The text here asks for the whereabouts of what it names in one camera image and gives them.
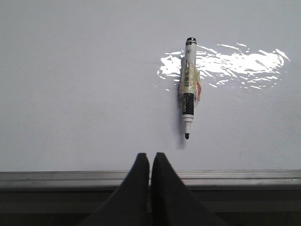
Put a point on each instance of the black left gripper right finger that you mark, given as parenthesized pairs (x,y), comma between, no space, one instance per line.
(172,203)

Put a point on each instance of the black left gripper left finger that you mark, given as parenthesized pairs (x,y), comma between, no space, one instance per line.
(127,205)

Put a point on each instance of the black whiteboard marker with tape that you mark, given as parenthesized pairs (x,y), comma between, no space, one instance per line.
(190,85)

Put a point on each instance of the white whiteboard with aluminium frame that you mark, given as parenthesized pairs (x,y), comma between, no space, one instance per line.
(86,85)

